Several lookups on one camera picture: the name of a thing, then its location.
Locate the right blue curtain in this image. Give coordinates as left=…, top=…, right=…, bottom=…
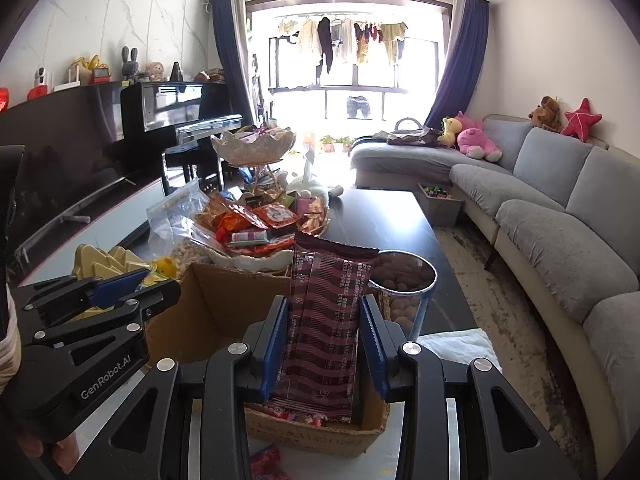
left=424, top=0, right=489, bottom=128

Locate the person's left hand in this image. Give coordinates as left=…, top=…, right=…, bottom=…
left=16, top=432, right=80, bottom=474

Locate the yellow plush toy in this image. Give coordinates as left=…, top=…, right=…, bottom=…
left=437, top=117, right=462, bottom=148

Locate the brown lion plush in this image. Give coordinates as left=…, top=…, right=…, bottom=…
left=528, top=96, right=562, bottom=133

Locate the gold lid snack container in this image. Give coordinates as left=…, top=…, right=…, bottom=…
left=72, top=244, right=154, bottom=292

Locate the white tiered snack tray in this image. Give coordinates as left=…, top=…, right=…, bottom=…
left=189, top=127, right=330, bottom=272

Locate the grey rabbit figurine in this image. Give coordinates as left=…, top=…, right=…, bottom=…
left=122, top=46, right=139, bottom=82

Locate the brown cardboard box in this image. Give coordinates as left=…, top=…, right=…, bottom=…
left=145, top=263, right=390, bottom=457

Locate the black television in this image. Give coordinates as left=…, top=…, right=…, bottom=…
left=1, top=82, right=160, bottom=282

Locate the handbag on sofa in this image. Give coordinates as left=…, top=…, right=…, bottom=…
left=386, top=117, right=442, bottom=148

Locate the grey curved sofa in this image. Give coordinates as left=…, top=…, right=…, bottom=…
left=349, top=112, right=640, bottom=411

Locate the red crinkled snack bag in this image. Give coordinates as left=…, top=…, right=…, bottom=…
left=250, top=444, right=290, bottom=480

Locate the pink plush toy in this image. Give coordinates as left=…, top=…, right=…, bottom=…
left=456, top=112, right=502, bottom=162

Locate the red heart balloon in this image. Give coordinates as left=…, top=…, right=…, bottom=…
left=0, top=88, right=10, bottom=112

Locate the clear plastic snack bag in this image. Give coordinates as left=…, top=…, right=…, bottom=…
left=146, top=180, right=213, bottom=280

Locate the clear tall nut jar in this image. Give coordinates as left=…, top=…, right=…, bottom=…
left=369, top=250, right=438, bottom=341

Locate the maroon striped snack packet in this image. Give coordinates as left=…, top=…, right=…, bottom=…
left=270, top=234, right=378, bottom=424

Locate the blue curtain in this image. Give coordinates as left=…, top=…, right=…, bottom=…
left=424, top=0, right=489, bottom=128
left=208, top=0, right=255, bottom=126

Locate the grey toy storage bin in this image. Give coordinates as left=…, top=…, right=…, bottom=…
left=416, top=184, right=463, bottom=228

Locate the black upright piano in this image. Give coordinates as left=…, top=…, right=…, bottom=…
left=120, top=81, right=243, bottom=194

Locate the white red security camera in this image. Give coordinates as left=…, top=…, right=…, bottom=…
left=27, top=66, right=50, bottom=101

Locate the left blue curtain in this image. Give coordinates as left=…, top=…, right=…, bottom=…
left=208, top=0, right=255, bottom=126

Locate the red star pillow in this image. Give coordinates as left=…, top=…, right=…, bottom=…
left=561, top=98, right=602, bottom=143

